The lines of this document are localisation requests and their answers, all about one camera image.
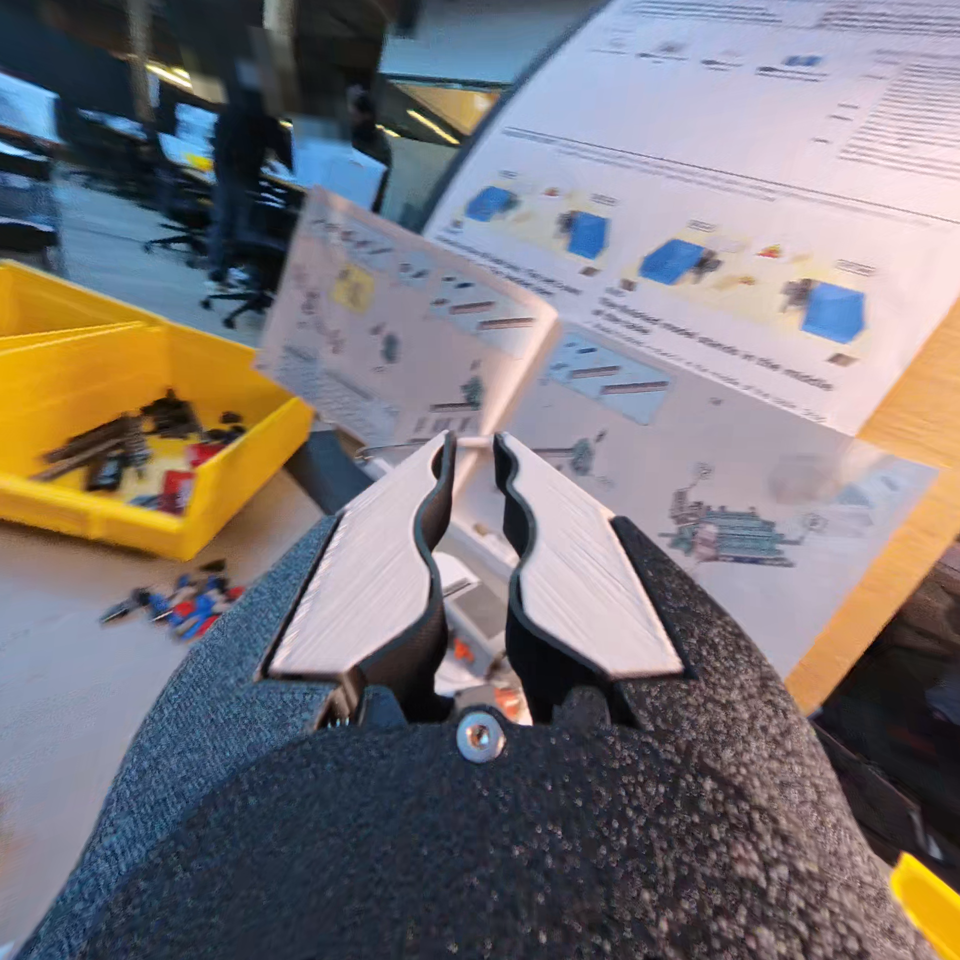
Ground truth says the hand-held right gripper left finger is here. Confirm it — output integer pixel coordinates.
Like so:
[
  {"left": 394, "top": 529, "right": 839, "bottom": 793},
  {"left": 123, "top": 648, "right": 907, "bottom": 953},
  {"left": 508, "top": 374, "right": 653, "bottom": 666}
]
[{"left": 267, "top": 431, "right": 459, "bottom": 723}]

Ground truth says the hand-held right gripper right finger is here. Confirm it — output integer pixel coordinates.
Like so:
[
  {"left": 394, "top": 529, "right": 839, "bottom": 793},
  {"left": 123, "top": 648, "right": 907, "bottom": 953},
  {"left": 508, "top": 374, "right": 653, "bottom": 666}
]
[{"left": 493, "top": 433, "right": 687, "bottom": 726}]

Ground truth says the grey desk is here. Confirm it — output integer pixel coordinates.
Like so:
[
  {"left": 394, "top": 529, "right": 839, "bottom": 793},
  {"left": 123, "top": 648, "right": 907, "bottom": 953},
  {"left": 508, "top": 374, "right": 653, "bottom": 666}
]
[{"left": 0, "top": 468, "right": 331, "bottom": 939}]

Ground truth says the grey motor block, orange part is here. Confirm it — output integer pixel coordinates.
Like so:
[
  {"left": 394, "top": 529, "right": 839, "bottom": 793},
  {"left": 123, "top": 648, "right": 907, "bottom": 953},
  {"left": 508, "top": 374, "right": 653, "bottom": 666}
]
[{"left": 438, "top": 577, "right": 526, "bottom": 725}]

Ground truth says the white metal stand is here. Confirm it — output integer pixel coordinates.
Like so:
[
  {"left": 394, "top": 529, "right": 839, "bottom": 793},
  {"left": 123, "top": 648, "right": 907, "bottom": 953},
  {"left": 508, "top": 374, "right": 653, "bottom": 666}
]
[{"left": 442, "top": 438, "right": 519, "bottom": 579}]

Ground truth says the yellow printed toy box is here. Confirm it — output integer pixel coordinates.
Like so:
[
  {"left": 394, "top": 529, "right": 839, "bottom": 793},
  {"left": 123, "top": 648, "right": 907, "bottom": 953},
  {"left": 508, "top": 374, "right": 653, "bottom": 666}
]
[{"left": 0, "top": 258, "right": 316, "bottom": 562}]

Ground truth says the pile of colourful toy pieces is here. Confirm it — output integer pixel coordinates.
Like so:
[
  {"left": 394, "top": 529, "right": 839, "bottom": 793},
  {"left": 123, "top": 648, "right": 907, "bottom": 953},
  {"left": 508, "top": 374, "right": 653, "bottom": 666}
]
[{"left": 99, "top": 558, "right": 249, "bottom": 642}]

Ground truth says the open toy instruction booklet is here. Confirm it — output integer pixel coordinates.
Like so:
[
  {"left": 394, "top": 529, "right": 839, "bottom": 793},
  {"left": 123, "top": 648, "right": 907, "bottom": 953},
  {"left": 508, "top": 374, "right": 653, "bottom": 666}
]
[{"left": 253, "top": 187, "right": 942, "bottom": 680}]

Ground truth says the pile of black red parts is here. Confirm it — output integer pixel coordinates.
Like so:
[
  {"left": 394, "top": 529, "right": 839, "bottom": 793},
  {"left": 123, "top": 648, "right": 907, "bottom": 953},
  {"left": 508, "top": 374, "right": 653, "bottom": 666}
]
[{"left": 30, "top": 390, "right": 249, "bottom": 519}]

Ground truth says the black office chair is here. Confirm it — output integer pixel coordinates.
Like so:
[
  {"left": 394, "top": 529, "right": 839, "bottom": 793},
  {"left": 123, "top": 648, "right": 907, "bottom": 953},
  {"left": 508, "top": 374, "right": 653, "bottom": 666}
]
[
  {"left": 142, "top": 176, "right": 215, "bottom": 260},
  {"left": 198, "top": 225, "right": 301, "bottom": 331}
]

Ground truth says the black printed toy box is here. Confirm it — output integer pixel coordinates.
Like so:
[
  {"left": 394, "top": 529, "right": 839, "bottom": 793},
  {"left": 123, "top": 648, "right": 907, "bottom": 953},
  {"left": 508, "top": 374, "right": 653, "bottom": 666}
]
[{"left": 813, "top": 543, "right": 960, "bottom": 864}]

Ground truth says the yellow plastic bin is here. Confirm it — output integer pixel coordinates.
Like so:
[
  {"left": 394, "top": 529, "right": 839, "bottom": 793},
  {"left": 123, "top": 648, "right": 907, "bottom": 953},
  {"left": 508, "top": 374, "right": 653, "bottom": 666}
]
[
  {"left": 0, "top": 258, "right": 162, "bottom": 354},
  {"left": 891, "top": 851, "right": 960, "bottom": 960}
]

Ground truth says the white printed instruction sheet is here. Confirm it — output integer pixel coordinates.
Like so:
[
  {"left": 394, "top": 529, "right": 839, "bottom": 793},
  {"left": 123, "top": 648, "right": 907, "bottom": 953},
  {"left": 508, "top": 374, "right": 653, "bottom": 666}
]
[{"left": 423, "top": 0, "right": 960, "bottom": 436}]

